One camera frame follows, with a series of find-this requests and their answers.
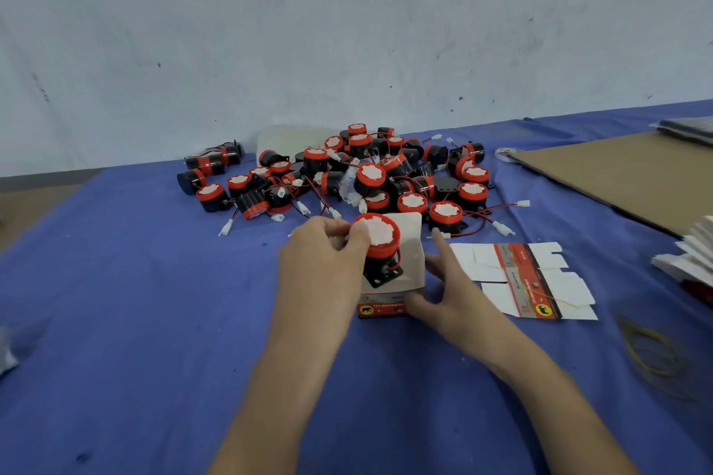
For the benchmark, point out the person's left hand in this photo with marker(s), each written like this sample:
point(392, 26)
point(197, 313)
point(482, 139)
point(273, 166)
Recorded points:
point(317, 280)

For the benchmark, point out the person's right hand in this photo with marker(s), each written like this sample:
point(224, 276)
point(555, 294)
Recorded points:
point(473, 313)

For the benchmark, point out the person's left thumb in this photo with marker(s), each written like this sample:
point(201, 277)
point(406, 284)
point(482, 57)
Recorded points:
point(359, 238)

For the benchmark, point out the person's right thumb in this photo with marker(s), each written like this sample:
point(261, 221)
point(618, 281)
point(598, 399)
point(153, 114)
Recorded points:
point(420, 306)

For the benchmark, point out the red black buzzer with bracket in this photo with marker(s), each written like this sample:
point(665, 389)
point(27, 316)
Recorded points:
point(383, 238)

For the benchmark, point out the white cardboard packing box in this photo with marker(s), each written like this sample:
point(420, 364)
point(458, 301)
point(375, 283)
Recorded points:
point(411, 263)

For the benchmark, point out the person's left forearm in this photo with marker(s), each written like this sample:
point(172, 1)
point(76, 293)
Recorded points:
point(278, 408)

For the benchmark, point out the person's right forearm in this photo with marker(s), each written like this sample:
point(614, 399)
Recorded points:
point(562, 424)

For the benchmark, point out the pile of red black buzzers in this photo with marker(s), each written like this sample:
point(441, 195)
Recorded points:
point(384, 177)

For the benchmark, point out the flat unfolded cardboard box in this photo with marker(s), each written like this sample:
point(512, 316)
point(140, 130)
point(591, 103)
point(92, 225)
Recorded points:
point(504, 260)
point(557, 296)

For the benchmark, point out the clear tape roll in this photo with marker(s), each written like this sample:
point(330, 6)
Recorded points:
point(504, 155)

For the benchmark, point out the blue table cloth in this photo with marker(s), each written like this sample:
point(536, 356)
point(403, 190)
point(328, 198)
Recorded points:
point(139, 296)

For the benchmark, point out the yellow rubber bands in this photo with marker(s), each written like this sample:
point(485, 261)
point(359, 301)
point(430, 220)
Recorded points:
point(651, 349)

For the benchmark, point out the brown cardboard sheet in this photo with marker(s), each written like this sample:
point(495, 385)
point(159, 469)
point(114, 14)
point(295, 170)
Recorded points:
point(629, 174)

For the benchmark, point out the stack of white flat boxes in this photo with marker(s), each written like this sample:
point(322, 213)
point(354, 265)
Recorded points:
point(693, 257)

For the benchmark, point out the stack of clear plastic bags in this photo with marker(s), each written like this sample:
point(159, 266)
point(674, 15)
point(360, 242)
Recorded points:
point(688, 129)

